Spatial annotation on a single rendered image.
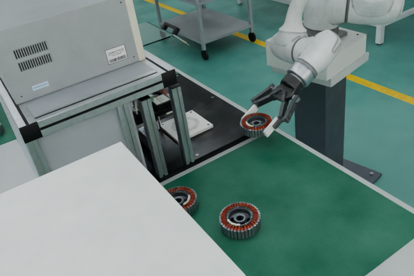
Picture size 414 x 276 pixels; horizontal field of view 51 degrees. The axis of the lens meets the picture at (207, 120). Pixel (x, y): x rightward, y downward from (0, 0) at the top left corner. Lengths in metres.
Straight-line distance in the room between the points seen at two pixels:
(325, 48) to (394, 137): 1.46
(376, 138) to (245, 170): 1.59
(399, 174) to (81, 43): 1.90
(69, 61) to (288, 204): 0.73
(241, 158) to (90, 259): 0.93
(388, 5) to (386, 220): 0.96
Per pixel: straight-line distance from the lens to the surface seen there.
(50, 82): 1.27
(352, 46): 2.01
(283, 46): 1.62
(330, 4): 1.92
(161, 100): 1.50
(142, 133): 1.53
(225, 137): 1.52
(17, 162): 1.75
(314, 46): 1.52
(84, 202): 0.67
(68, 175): 0.74
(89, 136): 1.22
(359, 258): 1.14
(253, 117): 1.49
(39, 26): 1.22
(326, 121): 2.13
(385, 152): 2.75
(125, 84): 1.21
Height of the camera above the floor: 1.61
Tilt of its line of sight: 31 degrees down
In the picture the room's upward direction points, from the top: 9 degrees counter-clockwise
